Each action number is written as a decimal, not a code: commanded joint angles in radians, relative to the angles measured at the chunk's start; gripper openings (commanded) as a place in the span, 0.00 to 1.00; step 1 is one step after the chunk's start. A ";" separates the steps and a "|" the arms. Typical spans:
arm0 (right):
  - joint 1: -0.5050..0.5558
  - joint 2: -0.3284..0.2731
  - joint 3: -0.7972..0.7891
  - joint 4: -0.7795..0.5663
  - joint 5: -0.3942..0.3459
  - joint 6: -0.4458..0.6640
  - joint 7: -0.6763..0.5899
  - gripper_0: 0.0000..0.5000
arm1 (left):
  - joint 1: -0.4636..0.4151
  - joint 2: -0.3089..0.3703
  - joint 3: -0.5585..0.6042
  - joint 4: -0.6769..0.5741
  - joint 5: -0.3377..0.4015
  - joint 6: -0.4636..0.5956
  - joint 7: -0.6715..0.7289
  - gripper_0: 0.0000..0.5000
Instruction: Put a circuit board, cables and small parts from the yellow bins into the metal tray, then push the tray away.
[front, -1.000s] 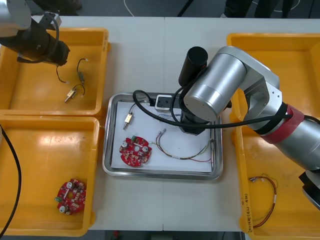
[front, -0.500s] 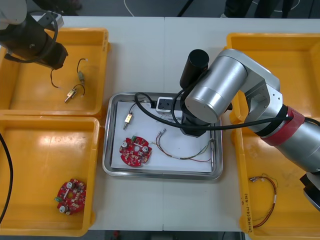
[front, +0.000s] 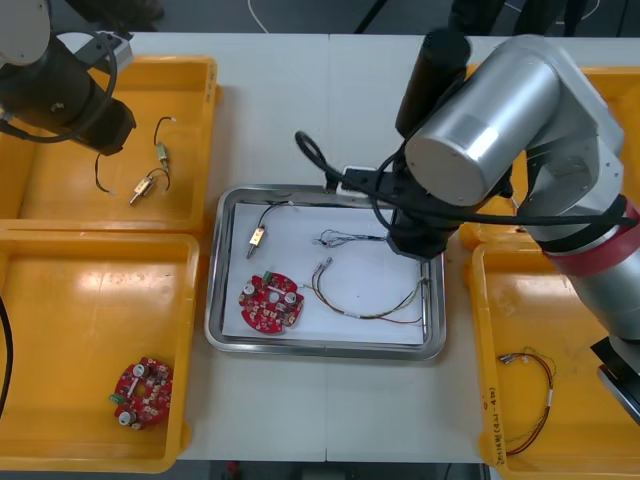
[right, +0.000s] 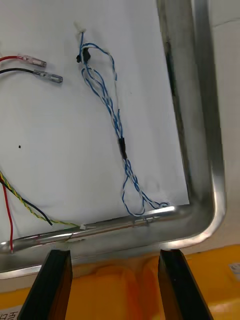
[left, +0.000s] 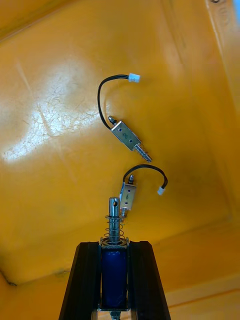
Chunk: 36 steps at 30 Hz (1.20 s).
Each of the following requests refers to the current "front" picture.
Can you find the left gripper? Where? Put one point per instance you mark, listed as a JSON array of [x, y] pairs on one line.
[[107, 127]]

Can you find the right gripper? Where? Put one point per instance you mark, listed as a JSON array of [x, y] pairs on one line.
[[417, 237]]

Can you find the blue label solenoid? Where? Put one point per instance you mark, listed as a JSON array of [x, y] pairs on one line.
[[258, 235]]

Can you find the round red circuit board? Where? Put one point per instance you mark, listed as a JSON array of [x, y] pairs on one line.
[[270, 302], [142, 392]]

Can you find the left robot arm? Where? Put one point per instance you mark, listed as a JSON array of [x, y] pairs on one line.
[[45, 90]]

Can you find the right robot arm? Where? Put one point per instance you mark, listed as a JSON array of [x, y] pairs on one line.
[[500, 125]]

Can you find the yellow-orange plastic bin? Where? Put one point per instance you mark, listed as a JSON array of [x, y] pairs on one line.
[[487, 237], [50, 400], [565, 440], [60, 200]]

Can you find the white paper sheet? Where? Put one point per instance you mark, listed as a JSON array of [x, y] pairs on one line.
[[360, 280]]

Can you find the person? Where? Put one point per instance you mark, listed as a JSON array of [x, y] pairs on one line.
[[475, 12], [115, 10]]

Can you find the steel tray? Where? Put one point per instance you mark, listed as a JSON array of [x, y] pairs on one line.
[[212, 300]]

